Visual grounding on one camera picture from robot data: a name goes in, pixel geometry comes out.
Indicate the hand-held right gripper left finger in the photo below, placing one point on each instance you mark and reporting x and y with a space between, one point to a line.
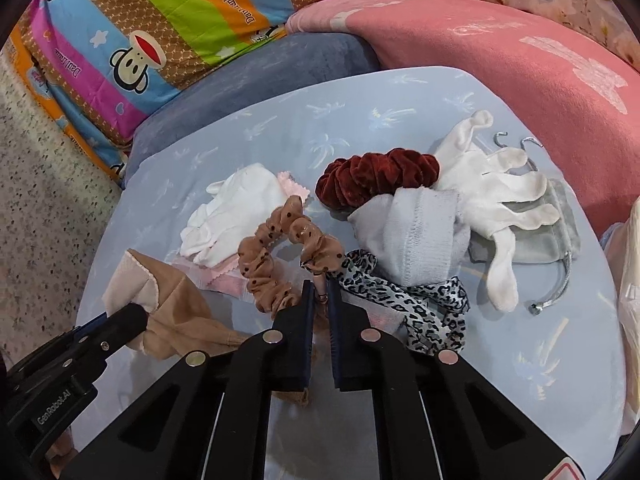
300 350

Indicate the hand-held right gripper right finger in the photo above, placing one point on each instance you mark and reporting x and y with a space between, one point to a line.
337 350

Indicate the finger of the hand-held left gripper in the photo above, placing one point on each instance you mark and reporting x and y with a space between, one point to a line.
127 319
92 324

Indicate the beige nylon stocking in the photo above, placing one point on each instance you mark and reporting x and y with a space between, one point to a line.
185 300

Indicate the leopard print ribbon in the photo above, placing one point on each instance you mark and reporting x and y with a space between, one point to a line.
430 320

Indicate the brown dotted scrunchie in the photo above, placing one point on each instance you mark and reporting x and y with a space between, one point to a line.
260 260

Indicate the white cotton glove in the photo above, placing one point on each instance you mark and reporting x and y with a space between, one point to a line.
480 185
230 210

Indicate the pink zigzag-edged cloth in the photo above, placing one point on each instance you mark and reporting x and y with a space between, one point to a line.
220 280

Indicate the light grey sock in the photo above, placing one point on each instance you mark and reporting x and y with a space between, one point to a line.
415 230

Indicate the crumpled white cotton glove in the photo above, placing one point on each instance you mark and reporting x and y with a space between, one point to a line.
230 210

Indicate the dark red velvet scrunchie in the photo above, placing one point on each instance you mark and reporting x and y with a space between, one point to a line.
360 175

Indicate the light blue palm-print pillow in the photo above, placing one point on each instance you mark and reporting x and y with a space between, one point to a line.
300 125

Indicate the blue-grey cushion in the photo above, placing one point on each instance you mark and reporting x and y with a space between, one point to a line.
280 65

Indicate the colourful cartoon striped quilt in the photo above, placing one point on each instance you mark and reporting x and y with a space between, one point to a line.
150 20

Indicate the pink blanket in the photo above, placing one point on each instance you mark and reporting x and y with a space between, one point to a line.
475 60

